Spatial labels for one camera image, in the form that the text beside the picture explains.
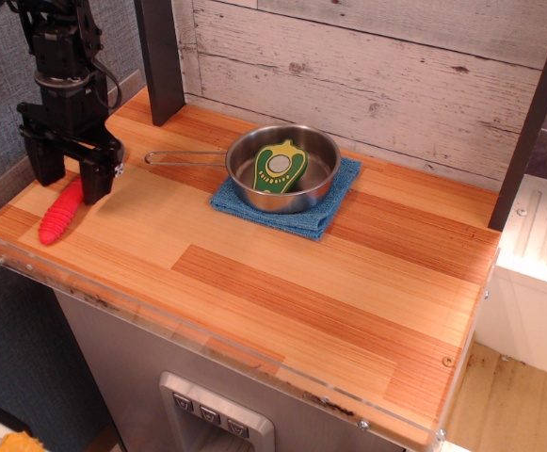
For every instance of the dark right frame post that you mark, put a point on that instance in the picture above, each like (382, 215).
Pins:
(521, 156)

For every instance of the small steel pan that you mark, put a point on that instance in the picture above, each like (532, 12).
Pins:
(311, 187)

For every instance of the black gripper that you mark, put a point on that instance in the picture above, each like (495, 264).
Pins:
(70, 120)

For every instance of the grey toy cabinet front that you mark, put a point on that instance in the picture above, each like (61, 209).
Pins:
(127, 361)

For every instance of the blue folded cloth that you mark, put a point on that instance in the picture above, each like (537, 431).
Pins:
(310, 223)

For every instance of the red handled metal spoon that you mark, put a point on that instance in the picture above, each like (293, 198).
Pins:
(60, 214)

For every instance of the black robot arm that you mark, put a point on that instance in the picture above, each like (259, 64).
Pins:
(64, 40)

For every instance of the clear acrylic front guard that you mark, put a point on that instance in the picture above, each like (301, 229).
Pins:
(371, 332)

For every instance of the silver dispenser button panel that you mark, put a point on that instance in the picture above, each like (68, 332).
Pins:
(202, 420)

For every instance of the yellow object bottom left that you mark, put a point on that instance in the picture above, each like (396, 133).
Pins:
(20, 442)

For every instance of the green toy pepper slice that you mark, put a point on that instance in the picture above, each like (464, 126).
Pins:
(277, 167)

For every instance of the white toy sink unit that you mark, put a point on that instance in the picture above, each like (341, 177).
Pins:
(512, 318)

